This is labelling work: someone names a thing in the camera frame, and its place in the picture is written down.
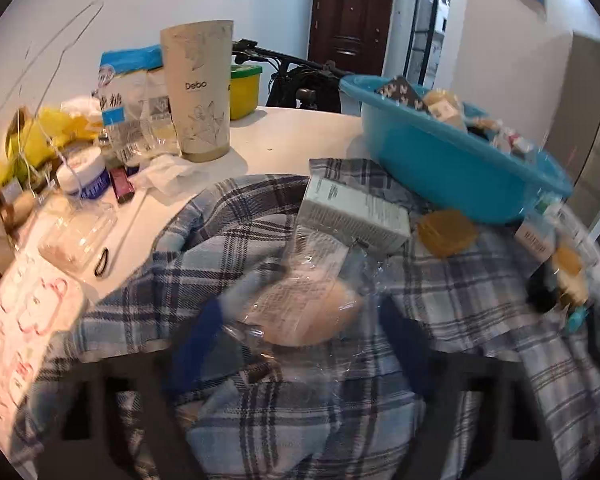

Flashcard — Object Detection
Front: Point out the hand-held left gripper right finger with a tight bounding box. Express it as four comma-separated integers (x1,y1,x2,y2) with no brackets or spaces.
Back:
380,299,565,480

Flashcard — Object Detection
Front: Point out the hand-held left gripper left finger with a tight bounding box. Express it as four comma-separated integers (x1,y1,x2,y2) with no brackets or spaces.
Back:
35,299,224,480

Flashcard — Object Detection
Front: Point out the clear bag with beige puff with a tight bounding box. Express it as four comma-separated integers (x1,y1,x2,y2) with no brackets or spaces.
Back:
230,225,396,391

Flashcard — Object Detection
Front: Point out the teal cream tube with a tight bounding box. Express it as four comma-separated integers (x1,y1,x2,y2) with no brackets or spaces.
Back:
567,307,591,333

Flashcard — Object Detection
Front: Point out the blue plastic basin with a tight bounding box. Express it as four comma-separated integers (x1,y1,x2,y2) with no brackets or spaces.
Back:
340,75,573,223

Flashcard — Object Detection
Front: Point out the blue plaid shirt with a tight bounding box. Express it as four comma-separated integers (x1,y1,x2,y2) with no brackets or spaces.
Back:
10,157,600,480

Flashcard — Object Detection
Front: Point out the amber plastic box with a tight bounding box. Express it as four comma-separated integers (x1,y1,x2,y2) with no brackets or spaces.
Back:
417,209,478,257

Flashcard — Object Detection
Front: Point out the white green carton box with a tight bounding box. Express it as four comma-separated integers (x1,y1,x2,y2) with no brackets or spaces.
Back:
297,175,412,253

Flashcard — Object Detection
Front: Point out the clear plastic box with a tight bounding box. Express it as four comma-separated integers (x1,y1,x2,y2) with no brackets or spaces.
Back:
37,195,118,266

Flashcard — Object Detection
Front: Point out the white slim box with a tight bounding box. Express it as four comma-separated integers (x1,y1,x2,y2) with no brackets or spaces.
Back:
515,220,556,263

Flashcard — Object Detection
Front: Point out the bear print sheet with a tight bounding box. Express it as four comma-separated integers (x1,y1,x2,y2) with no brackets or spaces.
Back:
0,255,88,431

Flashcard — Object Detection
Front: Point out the crumpled white tissue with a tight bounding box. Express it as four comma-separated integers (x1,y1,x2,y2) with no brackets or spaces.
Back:
137,154,211,196

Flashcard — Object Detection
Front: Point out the dark red lipstick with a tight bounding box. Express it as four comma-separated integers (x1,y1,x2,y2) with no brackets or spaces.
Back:
109,166,135,204

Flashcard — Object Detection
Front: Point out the wrapped yellow soap bar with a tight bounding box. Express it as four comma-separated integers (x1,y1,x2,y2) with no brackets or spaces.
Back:
555,247,582,277

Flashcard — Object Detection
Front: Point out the white jar with blue label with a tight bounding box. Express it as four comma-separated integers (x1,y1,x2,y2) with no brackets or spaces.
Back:
56,152,111,200

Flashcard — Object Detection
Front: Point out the clear labelled bag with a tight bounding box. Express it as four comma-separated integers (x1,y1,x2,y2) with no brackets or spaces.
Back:
142,67,181,156

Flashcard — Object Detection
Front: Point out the small beige box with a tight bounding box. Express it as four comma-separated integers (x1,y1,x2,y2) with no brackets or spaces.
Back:
425,90,468,128

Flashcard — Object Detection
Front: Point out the beige floral tumbler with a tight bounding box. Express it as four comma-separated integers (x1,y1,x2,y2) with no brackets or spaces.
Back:
160,20,234,162

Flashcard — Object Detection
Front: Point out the blue white sugar bag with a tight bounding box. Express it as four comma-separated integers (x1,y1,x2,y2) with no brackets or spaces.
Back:
98,45,163,161

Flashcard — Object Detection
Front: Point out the black floral patterned box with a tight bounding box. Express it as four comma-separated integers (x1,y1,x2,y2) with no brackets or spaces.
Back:
375,76,431,111

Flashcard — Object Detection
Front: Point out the yellow tub with green lid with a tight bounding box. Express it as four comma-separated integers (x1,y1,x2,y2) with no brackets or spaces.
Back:
228,64,263,121

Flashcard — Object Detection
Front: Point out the yellow plastic bag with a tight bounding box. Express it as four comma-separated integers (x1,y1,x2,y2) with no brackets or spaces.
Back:
0,105,103,196

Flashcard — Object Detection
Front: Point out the champagne refrigerator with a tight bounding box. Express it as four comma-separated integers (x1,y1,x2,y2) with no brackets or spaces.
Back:
545,30,600,241

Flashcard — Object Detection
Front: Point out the black bicycle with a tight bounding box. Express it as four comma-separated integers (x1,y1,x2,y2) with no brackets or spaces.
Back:
232,38,353,111

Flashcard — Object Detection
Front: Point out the black framed glass door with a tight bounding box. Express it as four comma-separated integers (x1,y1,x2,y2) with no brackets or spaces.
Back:
404,0,453,88

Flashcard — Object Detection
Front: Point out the dark brown door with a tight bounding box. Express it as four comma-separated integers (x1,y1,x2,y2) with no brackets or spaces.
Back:
307,0,396,77

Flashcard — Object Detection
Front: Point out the wire clothes hanger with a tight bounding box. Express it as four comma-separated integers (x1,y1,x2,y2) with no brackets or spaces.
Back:
0,0,105,161

